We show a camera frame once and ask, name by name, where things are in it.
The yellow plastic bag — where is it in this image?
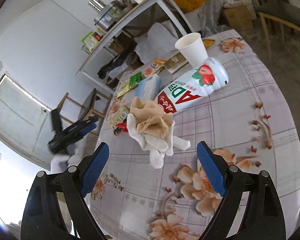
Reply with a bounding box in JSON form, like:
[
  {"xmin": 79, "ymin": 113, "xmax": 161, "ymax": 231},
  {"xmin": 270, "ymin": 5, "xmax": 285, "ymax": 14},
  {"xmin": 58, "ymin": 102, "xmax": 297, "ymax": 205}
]
[{"xmin": 173, "ymin": 0, "xmax": 207, "ymax": 13}]

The white strawberry drink bottle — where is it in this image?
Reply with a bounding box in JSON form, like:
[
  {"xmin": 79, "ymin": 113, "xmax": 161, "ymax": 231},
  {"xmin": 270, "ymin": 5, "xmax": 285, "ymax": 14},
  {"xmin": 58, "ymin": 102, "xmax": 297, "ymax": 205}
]
[{"xmin": 155, "ymin": 57, "xmax": 229, "ymax": 114}]

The white cotton glove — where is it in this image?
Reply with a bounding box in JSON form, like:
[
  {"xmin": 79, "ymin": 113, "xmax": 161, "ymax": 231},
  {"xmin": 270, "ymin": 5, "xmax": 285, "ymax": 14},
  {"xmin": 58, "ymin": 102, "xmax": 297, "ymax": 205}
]
[{"xmin": 127, "ymin": 113, "xmax": 191, "ymax": 169}]

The red plastic wrapper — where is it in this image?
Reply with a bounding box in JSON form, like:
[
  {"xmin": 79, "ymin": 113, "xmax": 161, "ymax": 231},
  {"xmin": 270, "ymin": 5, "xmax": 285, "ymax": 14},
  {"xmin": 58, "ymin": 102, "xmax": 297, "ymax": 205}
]
[{"xmin": 115, "ymin": 121, "xmax": 128, "ymax": 133}]

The brown paper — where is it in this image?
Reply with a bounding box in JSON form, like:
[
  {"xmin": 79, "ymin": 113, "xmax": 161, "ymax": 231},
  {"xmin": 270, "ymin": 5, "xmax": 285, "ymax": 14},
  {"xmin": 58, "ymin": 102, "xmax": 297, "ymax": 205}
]
[{"xmin": 130, "ymin": 97, "xmax": 173, "ymax": 139}]

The wooden chair dark cushion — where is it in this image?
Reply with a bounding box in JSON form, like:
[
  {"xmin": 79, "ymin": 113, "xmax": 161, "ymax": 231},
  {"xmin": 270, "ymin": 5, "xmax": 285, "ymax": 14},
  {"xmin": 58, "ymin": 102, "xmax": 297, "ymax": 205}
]
[{"xmin": 255, "ymin": 0, "xmax": 300, "ymax": 60}]

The white metal shelf table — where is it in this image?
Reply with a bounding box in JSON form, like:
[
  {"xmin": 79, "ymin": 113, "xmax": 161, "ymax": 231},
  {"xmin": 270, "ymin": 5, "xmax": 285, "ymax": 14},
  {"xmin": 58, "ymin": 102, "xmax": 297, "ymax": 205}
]
[{"xmin": 77, "ymin": 0, "xmax": 194, "ymax": 94}]

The black cloth on floor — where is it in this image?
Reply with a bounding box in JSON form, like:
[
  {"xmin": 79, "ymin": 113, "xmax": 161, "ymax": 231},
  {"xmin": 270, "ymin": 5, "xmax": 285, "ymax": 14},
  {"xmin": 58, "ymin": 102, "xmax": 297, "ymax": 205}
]
[{"xmin": 97, "ymin": 51, "xmax": 138, "ymax": 80}]

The steel rice cooker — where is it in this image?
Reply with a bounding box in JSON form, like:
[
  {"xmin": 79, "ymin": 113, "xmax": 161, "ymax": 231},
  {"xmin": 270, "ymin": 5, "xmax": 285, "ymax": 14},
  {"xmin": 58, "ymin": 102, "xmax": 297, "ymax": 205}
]
[{"xmin": 89, "ymin": 0, "xmax": 124, "ymax": 31}]

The blue tissue box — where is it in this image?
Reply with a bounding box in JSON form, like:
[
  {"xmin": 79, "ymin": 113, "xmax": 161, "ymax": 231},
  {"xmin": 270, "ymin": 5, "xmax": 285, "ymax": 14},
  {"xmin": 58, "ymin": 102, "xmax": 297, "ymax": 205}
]
[{"xmin": 135, "ymin": 74, "xmax": 161, "ymax": 101}]

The cardboard box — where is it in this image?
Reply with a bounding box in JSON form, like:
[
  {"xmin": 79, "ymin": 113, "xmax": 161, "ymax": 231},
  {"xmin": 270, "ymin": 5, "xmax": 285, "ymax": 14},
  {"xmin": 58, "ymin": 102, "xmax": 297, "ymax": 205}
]
[{"xmin": 221, "ymin": 5, "xmax": 253, "ymax": 30}]

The wooden chair black seat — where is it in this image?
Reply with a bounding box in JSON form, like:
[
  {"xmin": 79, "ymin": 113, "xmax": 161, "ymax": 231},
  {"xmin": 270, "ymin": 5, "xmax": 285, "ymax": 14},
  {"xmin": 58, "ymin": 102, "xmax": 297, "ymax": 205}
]
[{"xmin": 57, "ymin": 89, "xmax": 111, "ymax": 124}]

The white paper cup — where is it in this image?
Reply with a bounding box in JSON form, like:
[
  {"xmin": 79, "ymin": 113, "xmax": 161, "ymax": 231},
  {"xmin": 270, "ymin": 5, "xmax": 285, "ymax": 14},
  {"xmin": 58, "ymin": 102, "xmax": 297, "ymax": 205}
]
[{"xmin": 175, "ymin": 33, "xmax": 208, "ymax": 68}]

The green yellow sachet packet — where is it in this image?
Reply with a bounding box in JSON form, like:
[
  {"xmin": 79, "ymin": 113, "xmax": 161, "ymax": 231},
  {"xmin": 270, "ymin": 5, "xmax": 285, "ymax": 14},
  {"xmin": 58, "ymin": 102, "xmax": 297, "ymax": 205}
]
[{"xmin": 117, "ymin": 72, "xmax": 142, "ymax": 98}]

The white gloved hand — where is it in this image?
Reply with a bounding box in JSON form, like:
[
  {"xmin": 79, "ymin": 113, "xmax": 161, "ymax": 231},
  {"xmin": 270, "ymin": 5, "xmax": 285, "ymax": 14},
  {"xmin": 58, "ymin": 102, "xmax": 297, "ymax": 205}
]
[{"xmin": 50, "ymin": 144, "xmax": 83, "ymax": 174}]

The orange snack packet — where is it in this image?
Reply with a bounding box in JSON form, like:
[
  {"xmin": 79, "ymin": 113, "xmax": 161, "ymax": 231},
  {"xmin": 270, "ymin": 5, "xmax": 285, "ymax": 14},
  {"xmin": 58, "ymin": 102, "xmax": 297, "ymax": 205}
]
[{"xmin": 142, "ymin": 59, "xmax": 166, "ymax": 78}]

